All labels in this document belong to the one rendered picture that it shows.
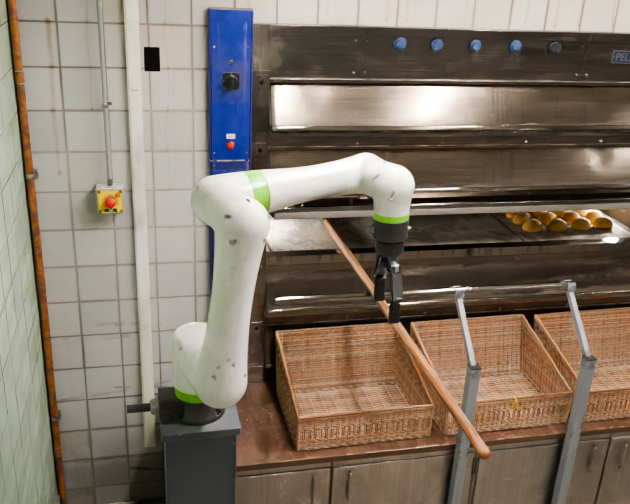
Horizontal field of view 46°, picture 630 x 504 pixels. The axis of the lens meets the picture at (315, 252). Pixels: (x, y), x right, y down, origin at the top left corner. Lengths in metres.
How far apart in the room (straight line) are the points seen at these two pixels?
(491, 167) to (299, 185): 1.51
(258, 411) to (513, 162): 1.50
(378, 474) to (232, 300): 1.52
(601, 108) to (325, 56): 1.22
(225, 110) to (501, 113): 1.13
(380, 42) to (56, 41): 1.18
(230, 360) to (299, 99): 1.40
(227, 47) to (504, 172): 1.27
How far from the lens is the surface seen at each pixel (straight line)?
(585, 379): 3.13
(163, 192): 2.95
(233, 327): 1.75
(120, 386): 3.32
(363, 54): 2.96
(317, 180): 1.91
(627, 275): 3.81
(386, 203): 1.89
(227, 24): 2.80
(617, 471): 3.61
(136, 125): 2.86
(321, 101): 2.95
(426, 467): 3.14
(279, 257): 3.10
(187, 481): 2.12
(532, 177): 3.34
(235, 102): 2.85
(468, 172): 3.21
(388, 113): 3.01
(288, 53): 2.89
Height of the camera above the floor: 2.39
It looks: 23 degrees down
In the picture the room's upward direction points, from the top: 3 degrees clockwise
